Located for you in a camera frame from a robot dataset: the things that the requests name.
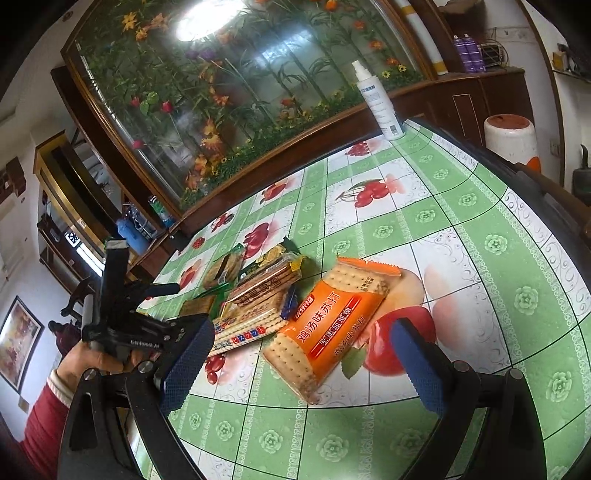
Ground dark green kettle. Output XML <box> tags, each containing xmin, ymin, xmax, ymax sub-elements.
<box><xmin>573</xmin><ymin>144</ymin><xmax>591</xmax><ymax>206</ymax></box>

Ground round cracker packet black stripe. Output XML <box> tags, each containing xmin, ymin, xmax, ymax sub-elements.
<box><xmin>203</xmin><ymin>244</ymin><xmax>245</xmax><ymax>290</ymax></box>

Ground framed wall picture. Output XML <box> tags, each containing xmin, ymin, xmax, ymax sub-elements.
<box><xmin>0</xmin><ymin>295</ymin><xmax>45</xmax><ymax>395</ymax></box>

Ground green cracker packet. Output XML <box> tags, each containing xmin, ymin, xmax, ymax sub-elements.
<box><xmin>180</xmin><ymin>293</ymin><xmax>218</xmax><ymax>319</ymax></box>

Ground green fruit print tablecloth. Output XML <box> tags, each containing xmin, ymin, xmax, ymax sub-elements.
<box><xmin>134</xmin><ymin>117</ymin><xmax>591</xmax><ymax>480</ymax></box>

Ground glass display with artificial flowers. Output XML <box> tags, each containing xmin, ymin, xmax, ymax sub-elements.
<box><xmin>62</xmin><ymin>0</ymin><xmax>437</xmax><ymax>222</ymax></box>

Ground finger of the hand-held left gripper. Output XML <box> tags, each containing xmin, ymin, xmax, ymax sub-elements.
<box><xmin>139</xmin><ymin>282</ymin><xmax>181</xmax><ymax>299</ymax></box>

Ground person's left forearm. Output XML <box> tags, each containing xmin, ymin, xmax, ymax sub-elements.
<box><xmin>23</xmin><ymin>368</ymin><xmax>86</xmax><ymax>468</ymax></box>

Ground dark wooden chair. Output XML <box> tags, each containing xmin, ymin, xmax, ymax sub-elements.
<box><xmin>60</xmin><ymin>276</ymin><xmax>100</xmax><ymax>319</ymax></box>

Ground purple bottle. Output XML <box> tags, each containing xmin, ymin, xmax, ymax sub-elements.
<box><xmin>464</xmin><ymin>36</ymin><xmax>488</xmax><ymax>73</ymax></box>
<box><xmin>452</xmin><ymin>34</ymin><xmax>472</xmax><ymax>73</ymax></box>

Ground dark green yellow snack packet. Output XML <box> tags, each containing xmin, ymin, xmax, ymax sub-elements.
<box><xmin>238</xmin><ymin>237</ymin><xmax>302</xmax><ymax>278</ymax></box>

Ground blue red print cracker packet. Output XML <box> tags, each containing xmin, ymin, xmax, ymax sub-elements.
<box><xmin>207</xmin><ymin>286</ymin><xmax>302</xmax><ymax>357</ymax></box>

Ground blue thermos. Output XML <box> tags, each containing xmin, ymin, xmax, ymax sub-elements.
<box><xmin>115</xmin><ymin>217</ymin><xmax>149</xmax><ymax>256</ymax></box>

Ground small grey appliance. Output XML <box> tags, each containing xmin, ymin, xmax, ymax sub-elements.
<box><xmin>478</xmin><ymin>41</ymin><xmax>505</xmax><ymax>68</ymax></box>

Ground person's left hand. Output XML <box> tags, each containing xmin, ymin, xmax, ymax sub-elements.
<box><xmin>59</xmin><ymin>344</ymin><xmax>158</xmax><ymax>385</ymax></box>

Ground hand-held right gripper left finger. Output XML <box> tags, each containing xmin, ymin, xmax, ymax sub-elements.
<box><xmin>58</xmin><ymin>318</ymin><xmax>216</xmax><ymax>480</ymax></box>

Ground green bottle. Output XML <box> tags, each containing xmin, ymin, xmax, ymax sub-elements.
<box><xmin>148</xmin><ymin>196</ymin><xmax>177</xmax><ymax>228</ymax></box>

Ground white spray bottle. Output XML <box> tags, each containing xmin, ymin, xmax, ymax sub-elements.
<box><xmin>352</xmin><ymin>60</ymin><xmax>407</xmax><ymax>141</ymax></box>

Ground yellow wooden door frame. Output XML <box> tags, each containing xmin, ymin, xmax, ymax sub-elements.
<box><xmin>34</xmin><ymin>131</ymin><xmax>139</xmax><ymax>278</ymax></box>

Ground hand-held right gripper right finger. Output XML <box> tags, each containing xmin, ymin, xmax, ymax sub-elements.
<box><xmin>390</xmin><ymin>318</ymin><xmax>546</xmax><ymax>480</ymax></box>

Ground clear brown sandwich cracker packet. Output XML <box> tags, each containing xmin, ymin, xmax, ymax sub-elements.
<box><xmin>226</xmin><ymin>258</ymin><xmax>305</xmax><ymax>315</ymax></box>

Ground white stool red top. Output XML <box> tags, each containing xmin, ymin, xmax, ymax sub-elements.
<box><xmin>484</xmin><ymin>114</ymin><xmax>539</xmax><ymax>165</ymax></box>

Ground rolled white poster yellow stripes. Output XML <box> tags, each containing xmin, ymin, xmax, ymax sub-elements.
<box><xmin>401</xmin><ymin>0</ymin><xmax>450</xmax><ymax>77</ymax></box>

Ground orange cracker packet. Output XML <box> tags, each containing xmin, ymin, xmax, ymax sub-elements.
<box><xmin>262</xmin><ymin>257</ymin><xmax>403</xmax><ymax>405</ymax></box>

